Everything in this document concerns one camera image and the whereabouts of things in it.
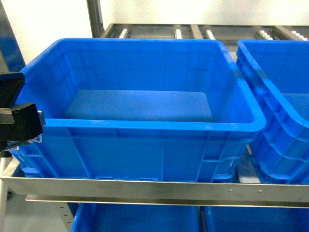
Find red mushroom push button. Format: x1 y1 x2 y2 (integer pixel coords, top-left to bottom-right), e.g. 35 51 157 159
7 134 42 150

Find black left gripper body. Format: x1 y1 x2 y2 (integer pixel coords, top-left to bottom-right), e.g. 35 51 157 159
0 72 46 151

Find steel roller shelf rack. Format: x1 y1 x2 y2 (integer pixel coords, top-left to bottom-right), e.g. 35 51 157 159
0 0 309 231

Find lower left blue crate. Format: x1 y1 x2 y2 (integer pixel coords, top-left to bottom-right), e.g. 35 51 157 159
71 203 202 232

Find blue plastic crate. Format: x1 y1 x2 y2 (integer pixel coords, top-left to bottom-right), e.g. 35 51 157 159
12 38 266 182
237 40 309 185

